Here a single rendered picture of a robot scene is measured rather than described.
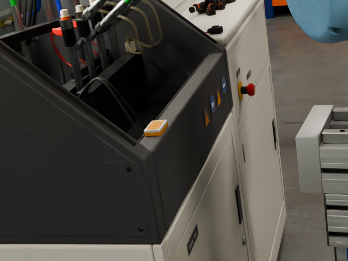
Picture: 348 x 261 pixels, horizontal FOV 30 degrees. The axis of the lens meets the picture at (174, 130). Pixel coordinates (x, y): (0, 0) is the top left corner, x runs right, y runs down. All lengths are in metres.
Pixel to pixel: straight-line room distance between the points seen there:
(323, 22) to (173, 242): 0.55
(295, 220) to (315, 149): 1.82
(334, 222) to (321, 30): 0.32
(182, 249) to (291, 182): 1.88
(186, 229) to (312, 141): 0.41
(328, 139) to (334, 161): 0.03
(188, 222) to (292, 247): 1.33
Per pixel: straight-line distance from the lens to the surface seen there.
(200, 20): 1.94
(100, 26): 1.47
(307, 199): 2.93
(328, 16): 0.78
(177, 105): 1.30
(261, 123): 2.16
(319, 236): 2.64
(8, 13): 1.76
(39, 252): 1.23
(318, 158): 0.96
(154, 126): 1.16
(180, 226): 1.23
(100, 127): 1.06
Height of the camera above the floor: 1.35
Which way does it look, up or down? 20 degrees down
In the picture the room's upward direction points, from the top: 9 degrees counter-clockwise
